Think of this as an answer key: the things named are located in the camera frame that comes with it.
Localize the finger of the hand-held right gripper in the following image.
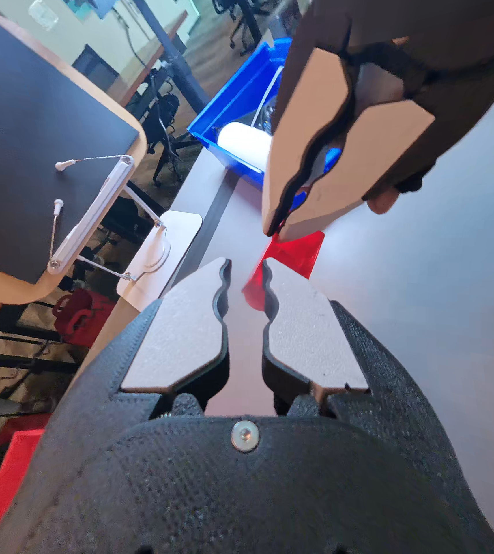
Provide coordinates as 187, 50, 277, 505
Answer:
261, 47, 356, 238
278, 99, 437, 243

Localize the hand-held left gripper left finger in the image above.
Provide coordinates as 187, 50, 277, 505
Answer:
119, 257, 232, 414

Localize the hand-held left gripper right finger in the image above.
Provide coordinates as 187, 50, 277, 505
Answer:
261, 257, 370, 416

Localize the blue storage bin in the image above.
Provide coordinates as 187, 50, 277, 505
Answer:
186, 37, 343, 208

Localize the red plastic block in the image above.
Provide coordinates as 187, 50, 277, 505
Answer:
242, 229, 325, 311

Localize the white cylinder roll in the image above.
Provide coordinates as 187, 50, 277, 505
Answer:
217, 122, 272, 174

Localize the red floor basket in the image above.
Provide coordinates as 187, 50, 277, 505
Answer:
51, 288, 117, 347

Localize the black office chair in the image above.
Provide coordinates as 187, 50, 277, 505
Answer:
141, 93, 200, 187

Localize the black light stand pole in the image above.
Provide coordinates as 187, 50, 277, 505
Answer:
132, 0, 211, 104

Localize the wooden desk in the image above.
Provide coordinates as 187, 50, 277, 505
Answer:
108, 11, 189, 109

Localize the black board book stand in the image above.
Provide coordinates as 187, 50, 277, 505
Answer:
0, 4, 204, 311

